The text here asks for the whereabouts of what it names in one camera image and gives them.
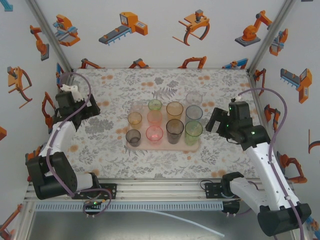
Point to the blue grey tall glass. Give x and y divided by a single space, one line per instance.
194 113

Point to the green tall glass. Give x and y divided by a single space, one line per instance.
193 132

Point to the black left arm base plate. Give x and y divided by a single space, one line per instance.
110 191

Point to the dark grey short glass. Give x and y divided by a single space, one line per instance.
133 138

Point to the orange tall glass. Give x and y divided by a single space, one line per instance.
174 110

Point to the thin white tube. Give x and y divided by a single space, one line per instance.
190 221

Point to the floral tablecloth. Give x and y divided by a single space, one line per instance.
150 80

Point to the small control board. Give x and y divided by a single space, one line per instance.
94 203

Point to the aluminium mounting rail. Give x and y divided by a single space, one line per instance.
160 190

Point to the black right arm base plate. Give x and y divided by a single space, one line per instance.
212 191

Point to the dark grey tall glass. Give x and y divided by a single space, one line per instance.
174 130

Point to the orange short glass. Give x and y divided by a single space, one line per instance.
135 120

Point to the salmon pink short glass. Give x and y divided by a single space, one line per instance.
154 117

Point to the aluminium corner post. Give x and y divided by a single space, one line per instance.
51 37
271 37

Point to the red pink short glass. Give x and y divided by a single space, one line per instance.
154 133

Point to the aluminium frame leg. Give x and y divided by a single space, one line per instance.
25 220

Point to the aluminium table side rail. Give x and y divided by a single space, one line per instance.
256 102
71 80

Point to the green short glass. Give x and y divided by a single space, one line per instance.
154 105

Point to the clear tall glass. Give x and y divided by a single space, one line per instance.
194 98

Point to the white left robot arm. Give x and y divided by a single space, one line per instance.
60 135

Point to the pale pink plastic tray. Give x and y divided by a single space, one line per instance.
150 147

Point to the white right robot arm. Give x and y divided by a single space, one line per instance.
265 165

